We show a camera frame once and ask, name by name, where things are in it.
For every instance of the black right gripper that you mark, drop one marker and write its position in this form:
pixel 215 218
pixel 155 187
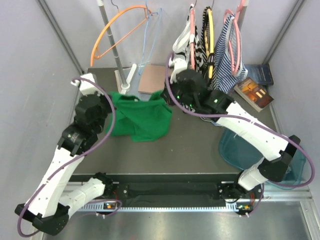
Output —
pixel 172 84

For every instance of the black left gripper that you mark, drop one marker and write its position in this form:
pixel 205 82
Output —
pixel 103 98

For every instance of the green tank top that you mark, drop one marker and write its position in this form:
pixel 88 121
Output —
pixel 142 120

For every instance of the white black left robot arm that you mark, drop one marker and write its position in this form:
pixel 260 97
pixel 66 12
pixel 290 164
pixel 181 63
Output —
pixel 48 210

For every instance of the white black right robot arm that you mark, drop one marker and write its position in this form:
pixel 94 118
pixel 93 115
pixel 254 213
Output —
pixel 277 150

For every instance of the thin black white striped top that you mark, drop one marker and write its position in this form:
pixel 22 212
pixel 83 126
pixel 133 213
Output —
pixel 209 120

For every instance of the wide black white striped top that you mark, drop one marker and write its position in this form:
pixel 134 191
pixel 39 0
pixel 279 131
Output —
pixel 181 48

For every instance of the blue white striped tank top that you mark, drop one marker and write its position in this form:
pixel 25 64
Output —
pixel 225 81

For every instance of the pink hanger right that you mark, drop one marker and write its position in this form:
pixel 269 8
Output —
pixel 235 58

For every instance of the pink hanger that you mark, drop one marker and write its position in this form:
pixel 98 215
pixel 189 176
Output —
pixel 192 35
pixel 235 58

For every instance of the yellow black hanger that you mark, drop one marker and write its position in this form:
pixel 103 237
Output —
pixel 207 42

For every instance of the pink hanger left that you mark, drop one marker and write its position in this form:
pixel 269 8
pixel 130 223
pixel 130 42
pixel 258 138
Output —
pixel 192 35

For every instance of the pink brown notebook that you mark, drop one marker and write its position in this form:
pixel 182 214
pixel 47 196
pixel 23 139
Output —
pixel 152 79

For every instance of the white rack base foot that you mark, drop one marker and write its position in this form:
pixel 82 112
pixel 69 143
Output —
pixel 126 82

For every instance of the blue white folder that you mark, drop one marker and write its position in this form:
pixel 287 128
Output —
pixel 135 84

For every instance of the orange cover book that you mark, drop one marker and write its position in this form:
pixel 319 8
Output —
pixel 254 94

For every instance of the dark blue book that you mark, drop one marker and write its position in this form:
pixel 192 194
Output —
pixel 260 73

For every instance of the teal transparent plastic basket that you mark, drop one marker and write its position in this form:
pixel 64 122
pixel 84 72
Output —
pixel 240 154

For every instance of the grey rack pole right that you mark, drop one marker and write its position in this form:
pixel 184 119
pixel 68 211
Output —
pixel 243 15

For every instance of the grey rack pole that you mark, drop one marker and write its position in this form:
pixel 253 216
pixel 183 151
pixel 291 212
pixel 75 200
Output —
pixel 243 15
pixel 101 6

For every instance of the grey rack pole left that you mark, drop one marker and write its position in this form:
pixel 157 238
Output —
pixel 101 6

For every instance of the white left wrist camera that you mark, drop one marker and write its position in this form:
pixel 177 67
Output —
pixel 87 88

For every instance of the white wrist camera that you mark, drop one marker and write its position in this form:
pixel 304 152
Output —
pixel 178 65
pixel 87 88

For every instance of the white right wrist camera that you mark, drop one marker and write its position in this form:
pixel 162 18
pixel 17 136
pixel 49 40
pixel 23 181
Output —
pixel 178 65

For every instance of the light blue wire hanger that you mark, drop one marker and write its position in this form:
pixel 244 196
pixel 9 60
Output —
pixel 150 37

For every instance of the grey slotted cable duct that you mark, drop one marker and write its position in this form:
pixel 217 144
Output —
pixel 111 206

